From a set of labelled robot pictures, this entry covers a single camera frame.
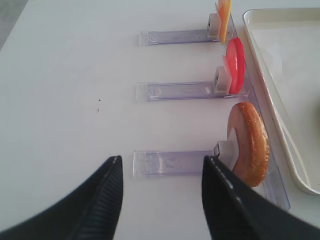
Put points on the clear tomato holder track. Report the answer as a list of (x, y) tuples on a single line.
[(219, 87)]

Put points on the bun slice on left rack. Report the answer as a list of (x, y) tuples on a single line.
[(253, 142)]

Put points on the clear bun holder track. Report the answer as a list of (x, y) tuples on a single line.
[(151, 164)]

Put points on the cheese slice on left rack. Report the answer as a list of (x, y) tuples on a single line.
[(223, 8)]

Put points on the tomato slice on left rack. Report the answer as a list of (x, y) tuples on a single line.
[(235, 63)]

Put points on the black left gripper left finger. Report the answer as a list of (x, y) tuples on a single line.
[(90, 212)]

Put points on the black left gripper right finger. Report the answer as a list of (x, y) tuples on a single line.
[(234, 211)]

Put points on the clear cheese holder track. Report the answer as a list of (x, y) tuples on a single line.
[(210, 34)]

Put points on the cream rectangular tray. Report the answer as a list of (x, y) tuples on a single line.
[(285, 45)]

